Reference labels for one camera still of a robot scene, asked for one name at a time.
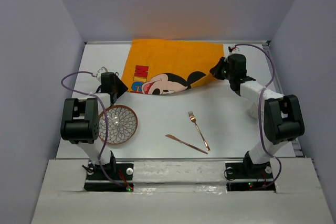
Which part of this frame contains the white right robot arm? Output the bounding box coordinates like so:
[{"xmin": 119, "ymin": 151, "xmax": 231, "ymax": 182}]
[{"xmin": 210, "ymin": 54, "xmax": 305, "ymax": 178}]

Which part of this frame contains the copper fork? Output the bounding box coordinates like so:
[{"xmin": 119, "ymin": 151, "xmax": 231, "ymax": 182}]
[{"xmin": 188, "ymin": 111, "xmax": 211, "ymax": 151}]

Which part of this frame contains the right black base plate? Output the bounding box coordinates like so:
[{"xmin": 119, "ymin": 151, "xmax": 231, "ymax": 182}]
[{"xmin": 223, "ymin": 162, "xmax": 276, "ymax": 192}]

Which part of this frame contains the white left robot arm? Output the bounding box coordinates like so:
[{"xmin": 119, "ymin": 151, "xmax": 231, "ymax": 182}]
[{"xmin": 60, "ymin": 72, "xmax": 134, "ymax": 179}]

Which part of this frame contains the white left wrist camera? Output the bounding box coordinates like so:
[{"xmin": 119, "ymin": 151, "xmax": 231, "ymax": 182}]
[{"xmin": 96, "ymin": 67, "xmax": 108, "ymax": 77}]

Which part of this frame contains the orange cartoon mouse cloth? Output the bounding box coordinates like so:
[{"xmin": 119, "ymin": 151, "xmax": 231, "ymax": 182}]
[{"xmin": 121, "ymin": 39, "xmax": 225, "ymax": 95}]

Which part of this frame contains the floral patterned ceramic plate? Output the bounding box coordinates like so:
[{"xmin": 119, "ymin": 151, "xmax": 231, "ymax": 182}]
[{"xmin": 98, "ymin": 105, "xmax": 138, "ymax": 145}]

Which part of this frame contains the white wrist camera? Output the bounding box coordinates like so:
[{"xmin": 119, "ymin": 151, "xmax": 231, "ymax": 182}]
[
  {"xmin": 228, "ymin": 46, "xmax": 240, "ymax": 55},
  {"xmin": 96, "ymin": 67, "xmax": 108, "ymax": 77}
]

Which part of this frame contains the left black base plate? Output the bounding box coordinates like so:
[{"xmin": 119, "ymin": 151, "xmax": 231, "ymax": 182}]
[{"xmin": 82, "ymin": 162, "xmax": 134, "ymax": 193}]

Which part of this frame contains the copper knife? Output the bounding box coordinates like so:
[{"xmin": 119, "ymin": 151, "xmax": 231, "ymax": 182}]
[{"xmin": 165, "ymin": 134, "xmax": 208, "ymax": 155}]

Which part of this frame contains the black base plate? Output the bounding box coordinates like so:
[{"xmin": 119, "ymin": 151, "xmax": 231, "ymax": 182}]
[
  {"xmin": 82, "ymin": 162, "xmax": 134, "ymax": 193},
  {"xmin": 223, "ymin": 162, "xmax": 276, "ymax": 192}
]

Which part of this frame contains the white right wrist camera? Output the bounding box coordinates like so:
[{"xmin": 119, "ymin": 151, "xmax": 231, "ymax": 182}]
[{"xmin": 228, "ymin": 46, "xmax": 240, "ymax": 55}]

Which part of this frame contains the white cup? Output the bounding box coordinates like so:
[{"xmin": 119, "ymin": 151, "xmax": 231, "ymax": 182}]
[{"xmin": 248, "ymin": 103, "xmax": 259, "ymax": 120}]

